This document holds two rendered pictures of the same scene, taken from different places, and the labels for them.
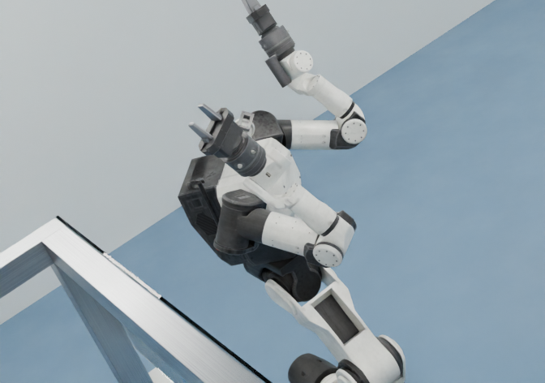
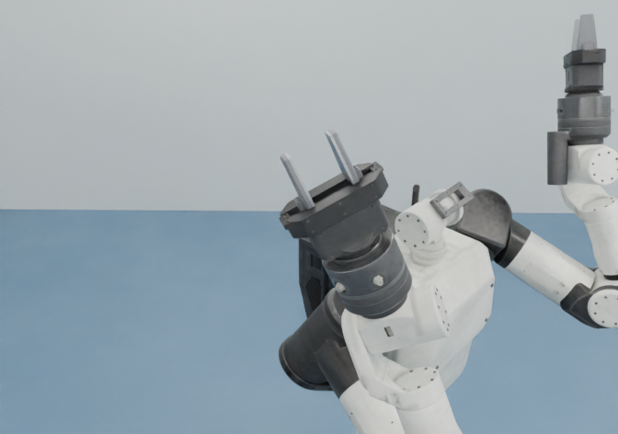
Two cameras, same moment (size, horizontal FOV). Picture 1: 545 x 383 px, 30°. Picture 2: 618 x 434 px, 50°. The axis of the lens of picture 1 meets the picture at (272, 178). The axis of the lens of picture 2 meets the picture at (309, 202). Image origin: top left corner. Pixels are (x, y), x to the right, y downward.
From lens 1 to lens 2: 1.75 m
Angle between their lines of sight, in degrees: 20
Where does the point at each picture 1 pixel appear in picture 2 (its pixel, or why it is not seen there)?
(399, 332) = not seen: outside the picture
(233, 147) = (346, 249)
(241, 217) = (332, 343)
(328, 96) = (606, 237)
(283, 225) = (381, 407)
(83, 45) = (419, 28)
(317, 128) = (559, 268)
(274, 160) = (417, 314)
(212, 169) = not seen: hidden behind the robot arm
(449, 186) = not seen: outside the picture
